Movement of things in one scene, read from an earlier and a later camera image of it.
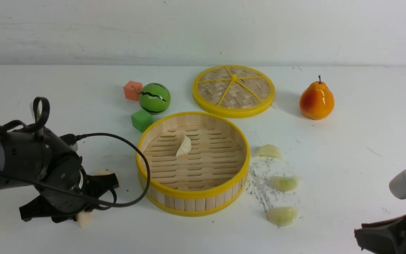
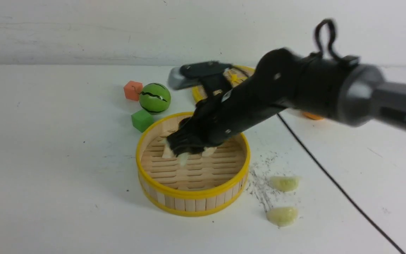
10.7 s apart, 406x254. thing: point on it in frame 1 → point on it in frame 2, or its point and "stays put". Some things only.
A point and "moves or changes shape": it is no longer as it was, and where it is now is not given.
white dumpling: x=186 y=146 moves or changes shape
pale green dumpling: x=284 y=183 stays put
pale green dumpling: x=282 y=216 stays put
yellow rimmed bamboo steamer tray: x=199 y=162 stays put
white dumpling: x=103 y=172 → x=168 y=152
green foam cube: x=141 y=120 stays put
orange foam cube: x=132 y=89 stays put
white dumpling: x=85 y=218 → x=208 y=151
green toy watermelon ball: x=154 y=98 stays put
